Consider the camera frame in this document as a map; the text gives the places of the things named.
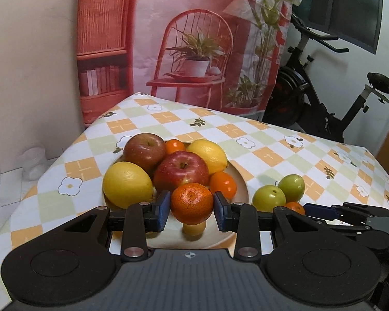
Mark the yellow lemon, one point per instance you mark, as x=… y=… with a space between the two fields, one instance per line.
x=209 y=155
x=128 y=184

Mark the orange tangerine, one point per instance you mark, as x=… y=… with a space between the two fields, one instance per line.
x=175 y=145
x=191 y=202
x=222 y=184
x=295 y=207

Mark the black exercise bike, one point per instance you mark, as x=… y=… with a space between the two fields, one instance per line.
x=288 y=100

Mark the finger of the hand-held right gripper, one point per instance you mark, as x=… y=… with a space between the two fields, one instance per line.
x=321 y=211

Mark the red apple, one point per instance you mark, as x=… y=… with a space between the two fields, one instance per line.
x=145 y=150
x=181 y=171

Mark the clear plastic jar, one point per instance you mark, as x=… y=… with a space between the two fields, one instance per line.
x=34 y=165

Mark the green jujube fruit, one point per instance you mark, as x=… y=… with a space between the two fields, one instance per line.
x=269 y=198
x=291 y=186

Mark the beige round plate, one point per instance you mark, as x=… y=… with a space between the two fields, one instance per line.
x=240 y=184

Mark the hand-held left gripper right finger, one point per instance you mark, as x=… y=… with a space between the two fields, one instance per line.
x=218 y=212

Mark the small tan fruit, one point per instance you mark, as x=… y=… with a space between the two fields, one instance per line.
x=194 y=229

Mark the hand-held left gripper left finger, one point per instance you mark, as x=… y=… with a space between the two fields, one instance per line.
x=163 y=209

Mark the dark window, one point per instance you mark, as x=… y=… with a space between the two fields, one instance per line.
x=343 y=3

